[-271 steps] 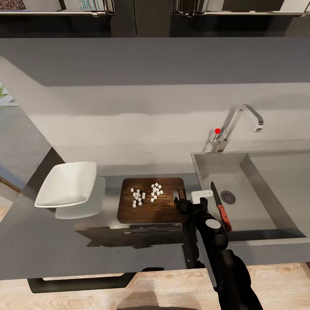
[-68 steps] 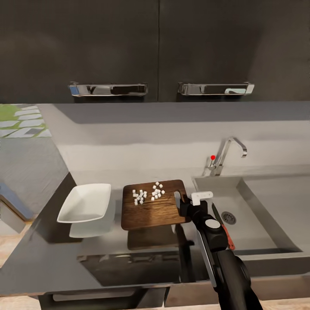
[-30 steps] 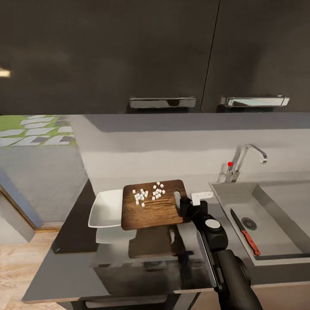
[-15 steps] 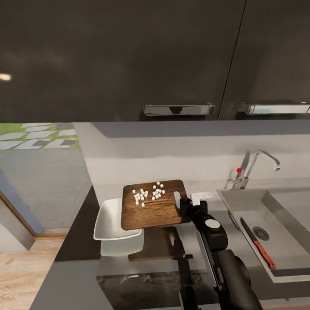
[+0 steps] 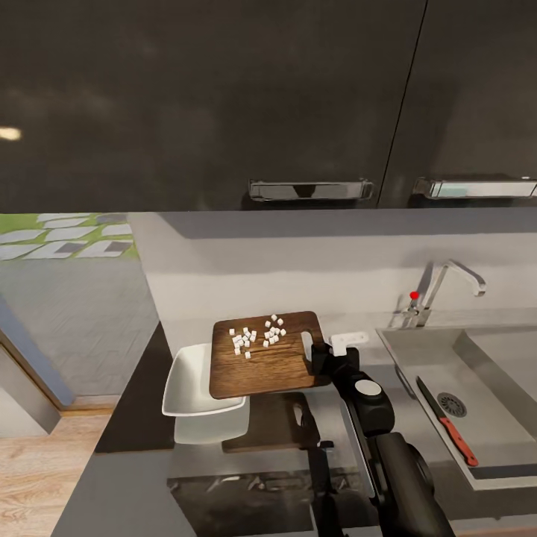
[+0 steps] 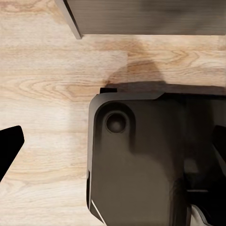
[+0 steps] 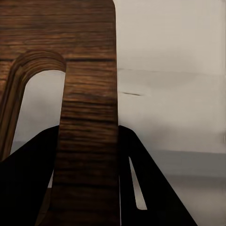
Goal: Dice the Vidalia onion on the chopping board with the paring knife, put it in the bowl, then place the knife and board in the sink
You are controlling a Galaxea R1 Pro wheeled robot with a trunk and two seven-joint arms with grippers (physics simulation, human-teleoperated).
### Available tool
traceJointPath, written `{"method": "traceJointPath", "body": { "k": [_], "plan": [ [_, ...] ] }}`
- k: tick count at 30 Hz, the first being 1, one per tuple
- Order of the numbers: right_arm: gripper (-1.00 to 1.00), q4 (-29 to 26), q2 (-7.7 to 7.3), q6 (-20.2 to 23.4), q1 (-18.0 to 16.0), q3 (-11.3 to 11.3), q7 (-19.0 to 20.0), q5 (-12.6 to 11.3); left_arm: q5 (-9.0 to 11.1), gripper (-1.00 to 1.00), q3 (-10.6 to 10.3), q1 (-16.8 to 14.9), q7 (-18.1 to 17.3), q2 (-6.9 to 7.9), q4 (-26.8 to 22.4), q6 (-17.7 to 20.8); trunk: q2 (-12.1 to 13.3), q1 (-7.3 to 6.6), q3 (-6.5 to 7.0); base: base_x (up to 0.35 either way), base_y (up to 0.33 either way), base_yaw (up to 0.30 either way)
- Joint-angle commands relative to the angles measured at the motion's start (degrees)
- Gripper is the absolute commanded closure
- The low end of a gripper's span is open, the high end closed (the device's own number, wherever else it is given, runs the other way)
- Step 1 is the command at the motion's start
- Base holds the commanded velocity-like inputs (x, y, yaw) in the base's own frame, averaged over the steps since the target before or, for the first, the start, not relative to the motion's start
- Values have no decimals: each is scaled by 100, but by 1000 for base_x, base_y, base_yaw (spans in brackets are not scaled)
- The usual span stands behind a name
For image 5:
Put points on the bowl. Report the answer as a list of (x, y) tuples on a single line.
[(187, 391)]

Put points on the drop in sink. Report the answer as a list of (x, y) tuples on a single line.
[(487, 375)]

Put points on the cutting board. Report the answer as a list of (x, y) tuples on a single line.
[(280, 367)]

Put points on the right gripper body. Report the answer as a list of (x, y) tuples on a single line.
[(325, 363)]

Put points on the cabinet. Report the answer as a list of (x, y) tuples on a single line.
[(126, 106)]

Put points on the fixed window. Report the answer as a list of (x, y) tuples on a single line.
[(76, 309)]

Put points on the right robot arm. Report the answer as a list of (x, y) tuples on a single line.
[(395, 475)]

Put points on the parer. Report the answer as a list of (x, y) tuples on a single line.
[(453, 432)]

